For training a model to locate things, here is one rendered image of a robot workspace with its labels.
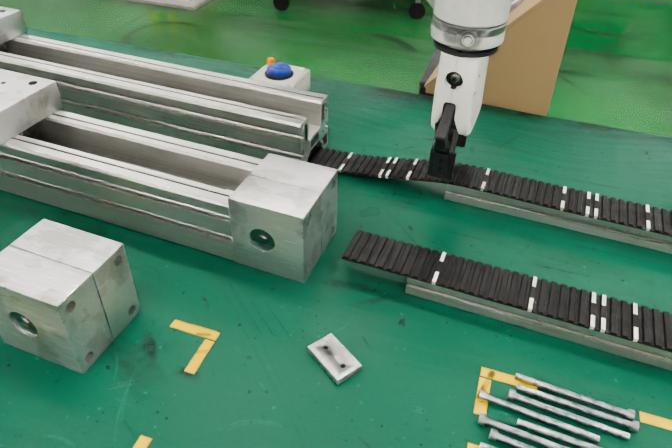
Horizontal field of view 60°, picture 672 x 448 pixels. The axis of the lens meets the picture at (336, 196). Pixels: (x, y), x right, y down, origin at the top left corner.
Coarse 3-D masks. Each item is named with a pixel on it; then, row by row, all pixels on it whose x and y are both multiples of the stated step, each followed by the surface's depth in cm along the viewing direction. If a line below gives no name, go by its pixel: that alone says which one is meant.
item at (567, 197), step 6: (564, 186) 76; (564, 192) 75; (570, 192) 75; (564, 198) 74; (570, 198) 74; (558, 204) 74; (564, 204) 73; (570, 204) 73; (564, 210) 73; (570, 210) 72
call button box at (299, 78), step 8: (256, 72) 97; (264, 72) 97; (296, 72) 97; (304, 72) 97; (256, 80) 94; (264, 80) 94; (272, 80) 94; (280, 80) 94; (288, 80) 94; (296, 80) 94; (304, 80) 97; (296, 88) 94; (304, 88) 97
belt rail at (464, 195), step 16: (448, 192) 79; (464, 192) 78; (480, 192) 77; (496, 208) 77; (512, 208) 76; (528, 208) 76; (544, 208) 74; (560, 224) 75; (576, 224) 74; (592, 224) 74; (608, 224) 72; (624, 240) 73; (640, 240) 72; (656, 240) 72
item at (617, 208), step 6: (612, 198) 75; (612, 204) 74; (618, 204) 74; (624, 204) 74; (612, 210) 73; (618, 210) 73; (624, 210) 73; (612, 216) 72; (618, 216) 72; (624, 216) 72; (612, 222) 71; (618, 222) 71; (624, 222) 71
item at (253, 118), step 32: (0, 64) 93; (32, 64) 91; (64, 64) 98; (96, 64) 95; (128, 64) 93; (160, 64) 92; (64, 96) 92; (96, 96) 89; (128, 96) 87; (160, 96) 84; (192, 96) 84; (224, 96) 89; (256, 96) 87; (288, 96) 85; (320, 96) 85; (160, 128) 88; (192, 128) 85; (224, 128) 83; (256, 128) 82; (288, 128) 79; (320, 128) 86
